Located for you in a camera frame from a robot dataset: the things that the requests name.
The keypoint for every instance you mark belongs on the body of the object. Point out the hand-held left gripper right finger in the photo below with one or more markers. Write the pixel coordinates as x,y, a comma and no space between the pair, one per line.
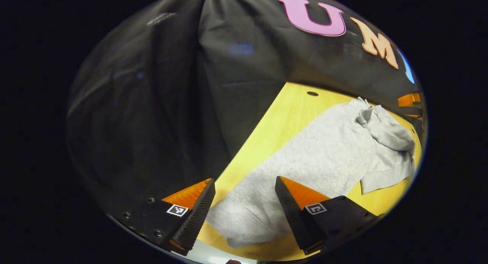
295,218

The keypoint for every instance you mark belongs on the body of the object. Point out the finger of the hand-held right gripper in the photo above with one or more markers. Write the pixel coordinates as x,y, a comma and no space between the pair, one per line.
408,100
413,115

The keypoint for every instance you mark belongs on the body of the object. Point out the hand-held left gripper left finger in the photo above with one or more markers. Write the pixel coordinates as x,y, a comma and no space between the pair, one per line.
194,222

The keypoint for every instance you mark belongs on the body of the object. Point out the grey zip-neck sweatshirt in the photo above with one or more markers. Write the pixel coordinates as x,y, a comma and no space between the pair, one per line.
324,149

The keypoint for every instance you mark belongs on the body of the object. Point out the black backdrop cloth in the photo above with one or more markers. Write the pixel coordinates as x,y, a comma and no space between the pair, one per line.
171,103

